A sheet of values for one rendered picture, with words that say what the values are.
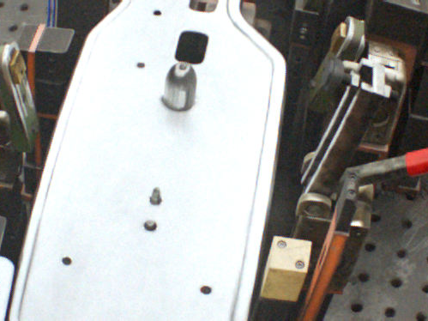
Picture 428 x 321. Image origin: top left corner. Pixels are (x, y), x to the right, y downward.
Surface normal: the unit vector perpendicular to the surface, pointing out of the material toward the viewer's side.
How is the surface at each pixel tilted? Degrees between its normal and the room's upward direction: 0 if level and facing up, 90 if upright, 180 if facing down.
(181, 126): 0
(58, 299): 0
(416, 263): 0
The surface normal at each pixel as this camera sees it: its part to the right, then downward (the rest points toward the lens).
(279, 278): -0.14, 0.77
